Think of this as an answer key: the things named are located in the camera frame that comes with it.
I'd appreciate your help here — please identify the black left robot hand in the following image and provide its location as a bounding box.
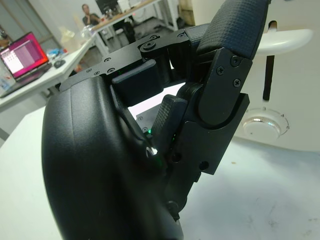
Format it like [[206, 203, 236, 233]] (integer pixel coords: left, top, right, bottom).
[[42, 0, 272, 240]]

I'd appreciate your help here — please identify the white two-slot toaster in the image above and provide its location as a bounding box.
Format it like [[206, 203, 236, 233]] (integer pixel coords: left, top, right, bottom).
[[193, 0, 320, 154]]

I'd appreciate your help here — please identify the white toaster lever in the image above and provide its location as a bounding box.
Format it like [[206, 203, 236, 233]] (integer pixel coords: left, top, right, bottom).
[[258, 28, 315, 55]]

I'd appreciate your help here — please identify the white office desk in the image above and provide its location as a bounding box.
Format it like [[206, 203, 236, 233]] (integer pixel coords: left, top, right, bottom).
[[0, 33, 100, 113]]

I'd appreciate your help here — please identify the black laptop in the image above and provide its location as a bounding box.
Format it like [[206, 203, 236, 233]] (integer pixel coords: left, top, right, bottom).
[[0, 31, 53, 83]]

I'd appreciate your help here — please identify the white translucent container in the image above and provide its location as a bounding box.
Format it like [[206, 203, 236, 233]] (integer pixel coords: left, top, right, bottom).
[[60, 26, 76, 45]]

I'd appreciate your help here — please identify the seated person in black shirt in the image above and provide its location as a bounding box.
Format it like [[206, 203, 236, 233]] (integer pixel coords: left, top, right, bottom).
[[81, 3, 101, 26]]

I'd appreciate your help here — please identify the black computer monitor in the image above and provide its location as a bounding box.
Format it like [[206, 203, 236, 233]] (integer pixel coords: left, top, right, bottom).
[[95, 0, 119, 16]]

